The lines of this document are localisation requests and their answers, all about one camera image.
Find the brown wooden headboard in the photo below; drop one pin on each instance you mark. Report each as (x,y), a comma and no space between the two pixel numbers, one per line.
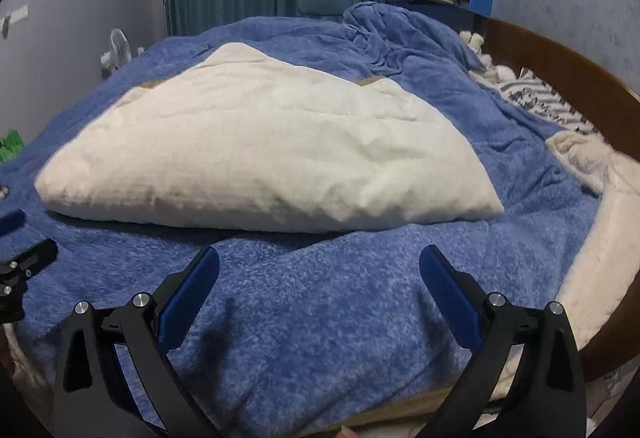
(598,117)

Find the cream hooded padded coat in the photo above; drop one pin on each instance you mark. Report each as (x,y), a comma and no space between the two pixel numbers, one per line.
(244,141)

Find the blue fluffy bed blanket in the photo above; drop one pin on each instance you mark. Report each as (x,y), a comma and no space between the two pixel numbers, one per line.
(300,331)

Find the zebra striped pillow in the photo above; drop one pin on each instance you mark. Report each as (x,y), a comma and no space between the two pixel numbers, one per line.
(536,96)

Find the person's left hand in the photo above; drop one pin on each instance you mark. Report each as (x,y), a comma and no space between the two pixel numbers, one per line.
(346,432)

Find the green printed bag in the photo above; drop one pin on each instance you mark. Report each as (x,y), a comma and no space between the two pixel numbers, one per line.
(11,145)

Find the white wall bracket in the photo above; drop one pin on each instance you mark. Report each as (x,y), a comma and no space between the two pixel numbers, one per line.
(12,18)

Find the cream fleece blanket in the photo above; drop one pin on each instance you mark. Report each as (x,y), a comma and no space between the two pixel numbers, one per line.
(608,262)

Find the white desk fan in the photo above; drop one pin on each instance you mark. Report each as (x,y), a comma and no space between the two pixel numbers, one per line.
(118,53)

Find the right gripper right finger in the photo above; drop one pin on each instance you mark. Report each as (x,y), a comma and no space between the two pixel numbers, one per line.
(524,377)

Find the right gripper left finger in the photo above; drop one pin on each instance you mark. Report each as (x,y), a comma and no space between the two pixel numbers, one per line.
(91,395)

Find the white plush toy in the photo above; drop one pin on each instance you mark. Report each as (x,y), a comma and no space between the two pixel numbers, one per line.
(491,73)

